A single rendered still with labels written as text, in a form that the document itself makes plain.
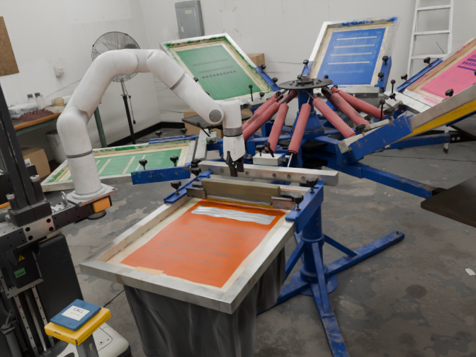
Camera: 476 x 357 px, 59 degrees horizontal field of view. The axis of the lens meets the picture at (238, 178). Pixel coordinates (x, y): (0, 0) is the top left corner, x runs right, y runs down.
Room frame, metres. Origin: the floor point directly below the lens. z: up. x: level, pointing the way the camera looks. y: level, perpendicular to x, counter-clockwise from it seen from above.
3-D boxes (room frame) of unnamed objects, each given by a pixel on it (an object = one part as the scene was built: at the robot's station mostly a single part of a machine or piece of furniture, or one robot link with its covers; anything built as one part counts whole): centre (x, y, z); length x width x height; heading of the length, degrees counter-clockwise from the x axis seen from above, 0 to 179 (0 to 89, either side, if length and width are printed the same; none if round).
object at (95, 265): (1.42, 0.11, 0.97); 0.79 x 0.58 x 0.04; 150
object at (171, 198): (1.76, 0.23, 0.98); 0.30 x 0.05 x 0.07; 150
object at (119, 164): (2.33, 0.48, 1.05); 1.08 x 0.61 x 0.23; 90
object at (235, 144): (1.60, 0.00, 1.23); 0.10 x 0.07 x 0.11; 149
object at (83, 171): (1.50, 0.57, 1.21); 0.16 x 0.13 x 0.15; 45
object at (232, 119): (1.60, 0.04, 1.35); 0.15 x 0.10 x 0.11; 101
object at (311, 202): (1.48, -0.25, 0.98); 0.30 x 0.05 x 0.07; 150
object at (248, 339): (1.26, -0.04, 0.74); 0.46 x 0.04 x 0.42; 150
